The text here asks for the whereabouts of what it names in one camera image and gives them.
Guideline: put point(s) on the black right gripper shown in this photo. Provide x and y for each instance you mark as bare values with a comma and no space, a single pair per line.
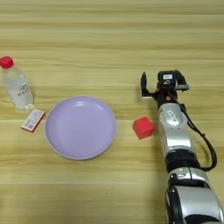
166,94

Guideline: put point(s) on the red cube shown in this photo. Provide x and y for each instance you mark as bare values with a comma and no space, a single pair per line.
143,127

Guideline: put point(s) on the lilac round plate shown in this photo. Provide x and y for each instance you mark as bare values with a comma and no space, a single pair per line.
80,128

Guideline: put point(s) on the clear bottle with red cap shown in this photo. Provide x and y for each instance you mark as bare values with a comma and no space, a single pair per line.
17,87

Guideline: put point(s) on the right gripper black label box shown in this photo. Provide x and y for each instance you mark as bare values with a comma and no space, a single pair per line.
167,77

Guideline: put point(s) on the small red white box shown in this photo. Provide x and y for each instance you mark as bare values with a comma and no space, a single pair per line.
33,120

